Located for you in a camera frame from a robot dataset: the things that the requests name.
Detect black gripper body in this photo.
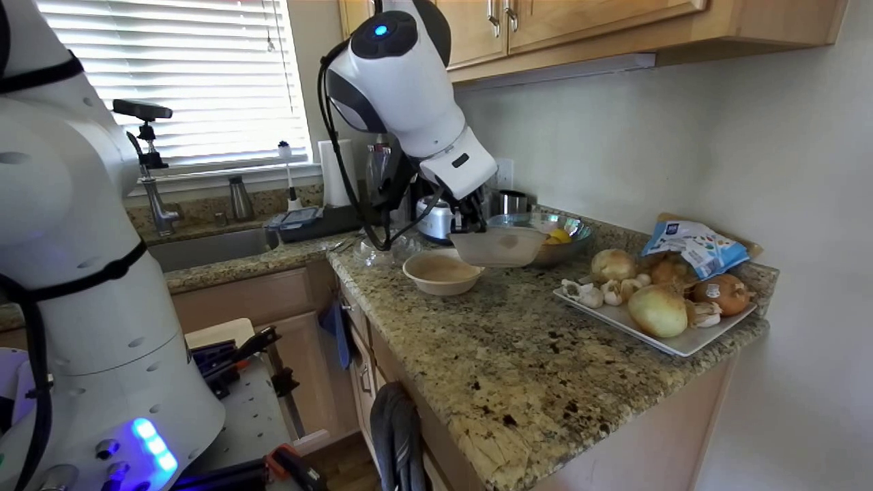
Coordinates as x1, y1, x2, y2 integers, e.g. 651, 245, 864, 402
413, 181, 482, 234

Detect kitchen sink faucet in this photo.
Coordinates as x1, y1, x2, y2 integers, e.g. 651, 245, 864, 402
230, 176, 253, 222

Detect wooden upper cabinets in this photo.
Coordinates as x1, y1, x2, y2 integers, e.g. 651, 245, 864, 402
335, 0, 855, 90

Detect wooden cabinets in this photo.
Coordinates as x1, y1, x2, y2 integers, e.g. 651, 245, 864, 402
166, 253, 736, 491
335, 0, 855, 90

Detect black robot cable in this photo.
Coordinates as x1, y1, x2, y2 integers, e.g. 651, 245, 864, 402
314, 35, 432, 253

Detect dark towel on drawer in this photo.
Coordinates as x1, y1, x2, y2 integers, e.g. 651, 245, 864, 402
370, 382, 432, 491

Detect steel cup behind processor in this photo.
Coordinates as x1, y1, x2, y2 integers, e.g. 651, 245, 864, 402
488, 189, 535, 217

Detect black camera on stand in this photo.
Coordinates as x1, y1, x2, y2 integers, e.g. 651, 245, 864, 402
111, 99, 181, 234

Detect white window blinds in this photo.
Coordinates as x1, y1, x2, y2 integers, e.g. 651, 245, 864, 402
36, 0, 310, 169

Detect glass fruit bowl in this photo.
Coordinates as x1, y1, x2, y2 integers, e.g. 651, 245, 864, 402
531, 211, 591, 268

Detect yellow onion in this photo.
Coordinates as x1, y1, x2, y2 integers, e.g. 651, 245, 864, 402
628, 286, 691, 339

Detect beige speckled bowl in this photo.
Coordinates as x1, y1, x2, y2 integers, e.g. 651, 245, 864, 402
403, 249, 481, 297
452, 227, 545, 268

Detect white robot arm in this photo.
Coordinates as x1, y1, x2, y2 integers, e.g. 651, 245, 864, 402
0, 0, 496, 491

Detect white rectangular vegetable plate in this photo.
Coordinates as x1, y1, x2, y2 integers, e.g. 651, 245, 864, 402
555, 279, 754, 358

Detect blue white snack bag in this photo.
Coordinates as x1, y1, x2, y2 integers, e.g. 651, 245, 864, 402
640, 218, 751, 281

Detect wooden lower cabinets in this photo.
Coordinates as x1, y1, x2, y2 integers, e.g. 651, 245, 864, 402
166, 253, 736, 491

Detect silver food processor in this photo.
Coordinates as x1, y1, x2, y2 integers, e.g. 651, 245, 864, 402
414, 196, 452, 244

